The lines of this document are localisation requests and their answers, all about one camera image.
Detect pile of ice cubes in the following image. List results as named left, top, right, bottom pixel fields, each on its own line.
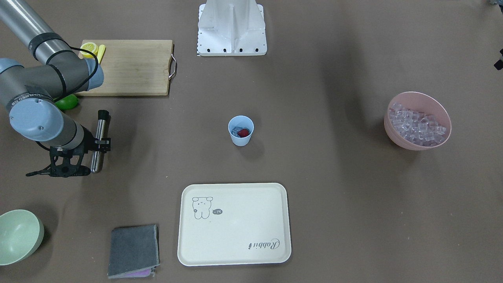
left=387, top=103, right=447, bottom=147

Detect pink bowl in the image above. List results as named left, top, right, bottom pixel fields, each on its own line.
left=383, top=92, right=452, bottom=151

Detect cream rabbit tray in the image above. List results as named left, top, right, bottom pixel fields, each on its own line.
left=177, top=183, right=292, bottom=266

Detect light blue plastic cup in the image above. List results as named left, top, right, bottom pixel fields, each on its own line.
left=228, top=115, right=254, bottom=146

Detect light green bowl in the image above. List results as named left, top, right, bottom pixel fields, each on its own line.
left=0, top=209, right=44, bottom=266

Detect yellow plastic knife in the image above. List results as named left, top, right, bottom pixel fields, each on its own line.
left=96, top=44, right=106, bottom=64

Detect red strawberry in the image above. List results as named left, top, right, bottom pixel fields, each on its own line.
left=237, top=128, right=250, bottom=138

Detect clear ice cube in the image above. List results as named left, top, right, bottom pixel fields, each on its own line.
left=231, top=127, right=243, bottom=138

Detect grey folded cloth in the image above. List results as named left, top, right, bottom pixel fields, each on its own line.
left=107, top=224, right=160, bottom=279

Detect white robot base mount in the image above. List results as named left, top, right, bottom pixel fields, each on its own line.
left=196, top=0, right=268, bottom=56

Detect steel muddler black tip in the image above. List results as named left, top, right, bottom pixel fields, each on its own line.
left=90, top=110, right=110, bottom=173

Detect bamboo cutting board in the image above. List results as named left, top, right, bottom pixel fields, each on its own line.
left=77, top=39, right=176, bottom=97

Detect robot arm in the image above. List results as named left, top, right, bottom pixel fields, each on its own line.
left=1, top=0, right=111, bottom=177

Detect lemon half upper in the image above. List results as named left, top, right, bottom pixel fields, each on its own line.
left=79, top=42, right=99, bottom=59

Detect green lime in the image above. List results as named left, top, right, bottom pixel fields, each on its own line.
left=55, top=94, right=79, bottom=111

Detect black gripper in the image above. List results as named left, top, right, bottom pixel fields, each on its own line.
left=49, top=126, right=111, bottom=168

